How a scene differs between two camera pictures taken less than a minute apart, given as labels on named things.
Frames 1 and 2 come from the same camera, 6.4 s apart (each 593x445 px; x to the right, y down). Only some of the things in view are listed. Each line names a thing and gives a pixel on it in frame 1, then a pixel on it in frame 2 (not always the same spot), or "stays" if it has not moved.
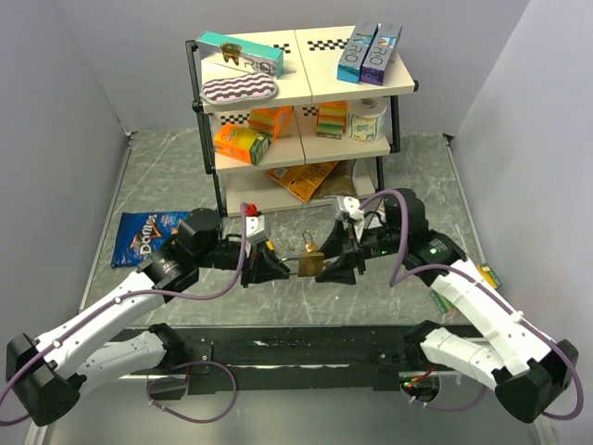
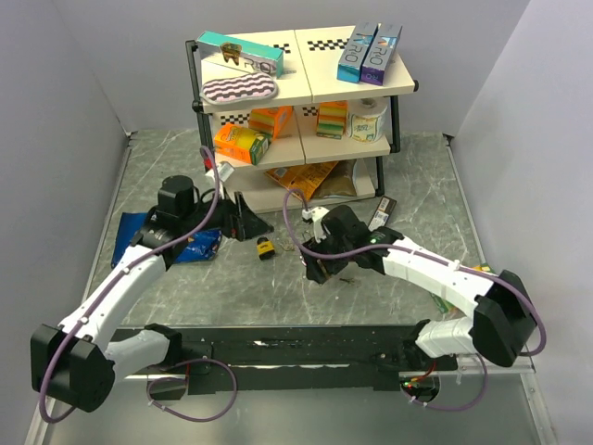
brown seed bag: (338, 181) stays
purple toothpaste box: (381, 53) stays
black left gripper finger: (267, 262) to (246, 223)
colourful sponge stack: (332, 119) stays
